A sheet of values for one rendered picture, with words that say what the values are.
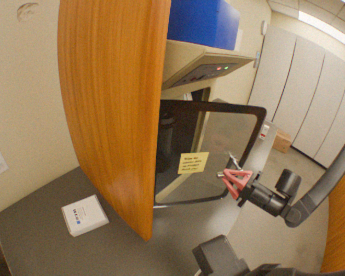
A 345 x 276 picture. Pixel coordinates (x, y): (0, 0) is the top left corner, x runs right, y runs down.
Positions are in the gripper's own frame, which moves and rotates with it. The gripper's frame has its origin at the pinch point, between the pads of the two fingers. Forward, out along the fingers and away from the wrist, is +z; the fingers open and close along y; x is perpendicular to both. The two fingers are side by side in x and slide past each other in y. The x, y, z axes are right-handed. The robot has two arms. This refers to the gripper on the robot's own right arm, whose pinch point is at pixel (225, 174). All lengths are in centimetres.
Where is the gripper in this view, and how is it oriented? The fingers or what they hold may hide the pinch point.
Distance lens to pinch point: 47.4
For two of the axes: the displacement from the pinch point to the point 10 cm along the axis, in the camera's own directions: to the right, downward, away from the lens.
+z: -7.5, -4.6, 4.8
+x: -6.5, 3.8, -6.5
